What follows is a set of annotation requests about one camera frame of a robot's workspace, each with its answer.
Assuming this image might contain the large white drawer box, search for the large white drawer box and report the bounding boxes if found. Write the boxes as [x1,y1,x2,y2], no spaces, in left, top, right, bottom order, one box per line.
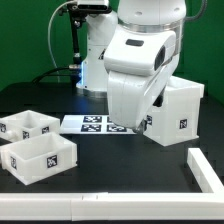
[144,76,204,146]

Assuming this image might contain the white drawer front tray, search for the white drawer front tray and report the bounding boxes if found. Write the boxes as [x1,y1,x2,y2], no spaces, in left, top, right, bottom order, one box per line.
[0,133,77,185]

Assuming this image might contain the white drawer tray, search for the white drawer tray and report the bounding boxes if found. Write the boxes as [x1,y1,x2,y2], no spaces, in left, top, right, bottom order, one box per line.
[0,133,77,185]
[0,110,60,142]

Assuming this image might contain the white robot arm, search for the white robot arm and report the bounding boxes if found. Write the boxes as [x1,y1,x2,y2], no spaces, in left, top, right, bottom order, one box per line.
[77,0,186,129]

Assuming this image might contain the white marker tag sheet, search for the white marker tag sheet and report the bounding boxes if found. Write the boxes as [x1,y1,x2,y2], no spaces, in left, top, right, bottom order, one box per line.
[60,115,133,135]

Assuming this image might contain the black cables on table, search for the black cables on table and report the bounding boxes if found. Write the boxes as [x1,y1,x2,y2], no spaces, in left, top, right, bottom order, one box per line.
[31,66,83,84]

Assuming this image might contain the black camera on stand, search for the black camera on stand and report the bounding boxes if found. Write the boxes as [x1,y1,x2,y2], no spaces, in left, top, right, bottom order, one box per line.
[59,0,112,70]

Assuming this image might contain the white L-shaped boundary frame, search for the white L-shaped boundary frame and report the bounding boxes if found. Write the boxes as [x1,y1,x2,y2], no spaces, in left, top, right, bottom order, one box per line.
[0,148,224,221]

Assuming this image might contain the grey camera cable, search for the grey camera cable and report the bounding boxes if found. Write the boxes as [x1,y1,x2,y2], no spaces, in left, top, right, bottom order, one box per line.
[47,0,78,70]

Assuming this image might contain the grey robot arm cable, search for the grey robot arm cable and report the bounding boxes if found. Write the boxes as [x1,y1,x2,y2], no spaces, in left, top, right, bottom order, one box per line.
[184,0,208,23]

